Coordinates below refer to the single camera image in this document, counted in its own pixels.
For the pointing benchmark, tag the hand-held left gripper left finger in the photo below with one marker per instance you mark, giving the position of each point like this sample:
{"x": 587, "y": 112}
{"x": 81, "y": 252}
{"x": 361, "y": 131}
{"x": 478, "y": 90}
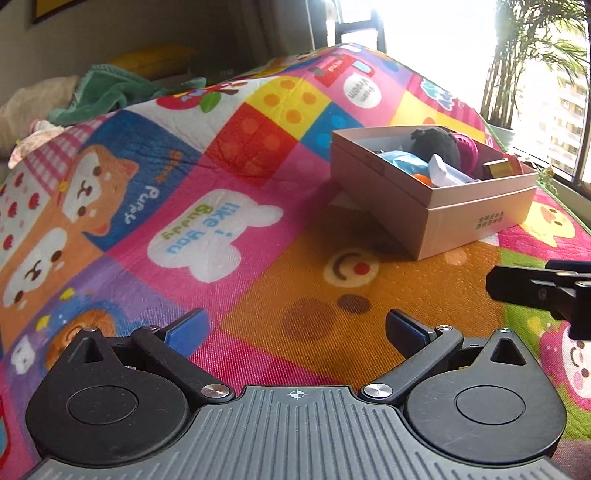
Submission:
{"x": 187, "y": 332}

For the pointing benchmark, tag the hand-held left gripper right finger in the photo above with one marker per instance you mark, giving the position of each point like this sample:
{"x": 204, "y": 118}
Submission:
{"x": 406, "y": 332}

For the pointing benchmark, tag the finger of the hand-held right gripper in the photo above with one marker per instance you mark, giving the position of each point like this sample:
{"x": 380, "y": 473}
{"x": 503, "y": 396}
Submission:
{"x": 570, "y": 267}
{"x": 512, "y": 281}

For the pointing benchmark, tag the white cardboard box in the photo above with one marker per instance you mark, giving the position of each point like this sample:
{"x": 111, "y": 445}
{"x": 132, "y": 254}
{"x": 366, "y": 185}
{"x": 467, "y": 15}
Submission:
{"x": 461, "y": 221}

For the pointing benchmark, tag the white package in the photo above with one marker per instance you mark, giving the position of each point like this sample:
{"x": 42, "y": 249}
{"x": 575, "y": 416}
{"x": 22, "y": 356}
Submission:
{"x": 445, "y": 173}

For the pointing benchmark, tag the small orange toy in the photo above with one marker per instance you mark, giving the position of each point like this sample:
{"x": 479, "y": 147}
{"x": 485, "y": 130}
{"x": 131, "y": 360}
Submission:
{"x": 420, "y": 179}

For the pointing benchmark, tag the pink toy strainer basket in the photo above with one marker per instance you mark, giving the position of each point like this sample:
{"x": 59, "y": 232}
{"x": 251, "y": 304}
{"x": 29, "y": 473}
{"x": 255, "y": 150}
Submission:
{"x": 468, "y": 150}

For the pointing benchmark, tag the black plush toy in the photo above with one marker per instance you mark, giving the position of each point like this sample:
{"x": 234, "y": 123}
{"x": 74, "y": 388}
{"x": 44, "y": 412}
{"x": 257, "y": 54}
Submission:
{"x": 436, "y": 147}

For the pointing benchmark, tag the blue packet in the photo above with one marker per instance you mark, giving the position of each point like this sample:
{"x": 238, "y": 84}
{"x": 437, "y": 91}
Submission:
{"x": 406, "y": 161}

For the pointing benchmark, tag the colourful printed play mat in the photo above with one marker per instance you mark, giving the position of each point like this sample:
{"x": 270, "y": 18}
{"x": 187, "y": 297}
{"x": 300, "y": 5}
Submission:
{"x": 277, "y": 240}

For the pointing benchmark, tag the tall palm plant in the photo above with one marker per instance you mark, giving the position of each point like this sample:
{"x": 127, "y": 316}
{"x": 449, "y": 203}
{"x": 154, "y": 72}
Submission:
{"x": 521, "y": 60}

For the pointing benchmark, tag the pink white cloth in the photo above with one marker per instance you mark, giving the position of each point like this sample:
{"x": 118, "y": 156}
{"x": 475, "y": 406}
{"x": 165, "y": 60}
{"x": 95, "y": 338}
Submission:
{"x": 37, "y": 138}

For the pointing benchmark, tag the green towel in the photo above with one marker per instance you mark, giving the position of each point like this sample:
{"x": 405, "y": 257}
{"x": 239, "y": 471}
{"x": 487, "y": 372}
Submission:
{"x": 106, "y": 92}

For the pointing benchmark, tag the yellow pillow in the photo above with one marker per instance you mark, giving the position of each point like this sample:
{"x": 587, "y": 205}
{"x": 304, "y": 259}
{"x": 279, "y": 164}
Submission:
{"x": 152, "y": 60}

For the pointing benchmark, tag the cream pillow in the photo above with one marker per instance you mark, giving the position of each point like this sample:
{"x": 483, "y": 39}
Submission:
{"x": 37, "y": 101}

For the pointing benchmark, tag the yellow framed picture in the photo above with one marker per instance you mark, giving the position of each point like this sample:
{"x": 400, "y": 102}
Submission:
{"x": 60, "y": 9}

